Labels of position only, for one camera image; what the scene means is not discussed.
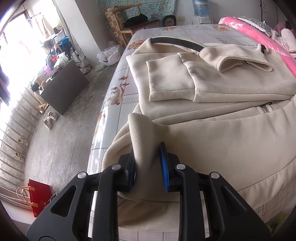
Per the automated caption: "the beige zip jacket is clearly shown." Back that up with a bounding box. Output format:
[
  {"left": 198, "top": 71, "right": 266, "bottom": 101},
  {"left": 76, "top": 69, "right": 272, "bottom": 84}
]
[{"left": 101, "top": 37, "right": 296, "bottom": 232}]

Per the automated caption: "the red paper bag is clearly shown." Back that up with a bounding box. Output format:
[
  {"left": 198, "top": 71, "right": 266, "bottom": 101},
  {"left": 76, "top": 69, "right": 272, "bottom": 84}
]
[{"left": 16, "top": 179, "right": 57, "bottom": 217}]

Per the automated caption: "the right beige shoe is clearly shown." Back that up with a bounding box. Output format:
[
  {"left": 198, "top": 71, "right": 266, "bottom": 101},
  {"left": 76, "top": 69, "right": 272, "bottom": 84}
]
[{"left": 48, "top": 111, "right": 59, "bottom": 121}]

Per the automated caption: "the metal window railing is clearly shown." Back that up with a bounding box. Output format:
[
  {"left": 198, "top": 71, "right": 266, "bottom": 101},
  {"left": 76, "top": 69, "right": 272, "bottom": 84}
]
[{"left": 1, "top": 80, "right": 44, "bottom": 199}]

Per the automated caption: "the dark low cabinet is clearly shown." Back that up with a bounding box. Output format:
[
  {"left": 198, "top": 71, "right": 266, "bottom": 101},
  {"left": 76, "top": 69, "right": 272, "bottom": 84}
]
[{"left": 41, "top": 60, "right": 89, "bottom": 115}]

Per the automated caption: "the floral bed sheet mattress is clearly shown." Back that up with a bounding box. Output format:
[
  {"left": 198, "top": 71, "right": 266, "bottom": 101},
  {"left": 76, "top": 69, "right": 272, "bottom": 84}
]
[{"left": 86, "top": 22, "right": 296, "bottom": 241}]

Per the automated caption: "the white plastic bag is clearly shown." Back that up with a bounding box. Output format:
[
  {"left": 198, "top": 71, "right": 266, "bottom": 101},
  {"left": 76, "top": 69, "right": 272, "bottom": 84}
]
[{"left": 97, "top": 44, "right": 124, "bottom": 66}]

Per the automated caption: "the clutter pile on cabinet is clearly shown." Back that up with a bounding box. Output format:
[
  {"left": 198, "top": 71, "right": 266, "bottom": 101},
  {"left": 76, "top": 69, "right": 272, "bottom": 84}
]
[{"left": 30, "top": 14, "right": 79, "bottom": 93}]

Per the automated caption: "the pink checkered cloth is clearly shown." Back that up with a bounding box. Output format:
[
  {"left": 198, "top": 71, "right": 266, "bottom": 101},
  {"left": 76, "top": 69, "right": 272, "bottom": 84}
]
[{"left": 271, "top": 28, "right": 295, "bottom": 58}]

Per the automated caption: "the pink floral blanket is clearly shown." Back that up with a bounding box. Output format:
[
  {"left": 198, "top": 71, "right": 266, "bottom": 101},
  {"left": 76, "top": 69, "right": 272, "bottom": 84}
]
[{"left": 218, "top": 16, "right": 296, "bottom": 76}]

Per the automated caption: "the white water dispenser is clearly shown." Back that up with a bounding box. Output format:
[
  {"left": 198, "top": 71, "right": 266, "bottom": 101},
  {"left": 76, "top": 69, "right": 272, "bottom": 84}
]
[{"left": 192, "top": 16, "right": 213, "bottom": 25}]

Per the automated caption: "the black item on chair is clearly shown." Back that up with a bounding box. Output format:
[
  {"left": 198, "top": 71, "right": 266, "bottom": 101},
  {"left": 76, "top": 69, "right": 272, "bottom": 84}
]
[{"left": 124, "top": 14, "right": 149, "bottom": 27}]

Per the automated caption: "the wooden chair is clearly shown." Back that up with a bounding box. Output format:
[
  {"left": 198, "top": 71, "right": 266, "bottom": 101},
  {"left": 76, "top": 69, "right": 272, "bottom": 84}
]
[{"left": 104, "top": 3, "right": 159, "bottom": 47}]

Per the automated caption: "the blue water bottle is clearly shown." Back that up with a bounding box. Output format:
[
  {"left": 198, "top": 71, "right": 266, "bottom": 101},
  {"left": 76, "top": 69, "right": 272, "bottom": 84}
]
[{"left": 193, "top": 0, "right": 209, "bottom": 18}]

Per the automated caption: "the teal floral wall cloth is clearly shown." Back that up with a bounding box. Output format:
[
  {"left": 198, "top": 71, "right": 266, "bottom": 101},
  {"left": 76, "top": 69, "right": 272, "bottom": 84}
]
[{"left": 97, "top": 0, "right": 178, "bottom": 19}]

